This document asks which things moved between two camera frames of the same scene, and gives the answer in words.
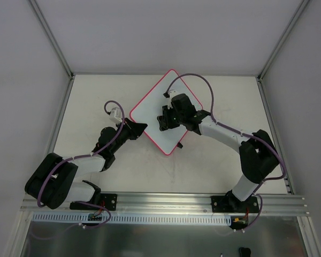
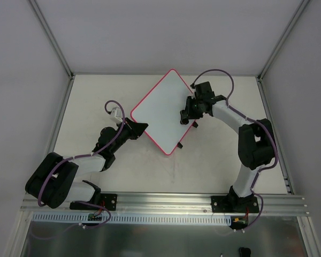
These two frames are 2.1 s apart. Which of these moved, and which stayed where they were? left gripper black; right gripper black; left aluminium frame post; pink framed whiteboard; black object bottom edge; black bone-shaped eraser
Moved: black bone-shaped eraser; right gripper black
Stayed: black object bottom edge; pink framed whiteboard; left aluminium frame post; left gripper black
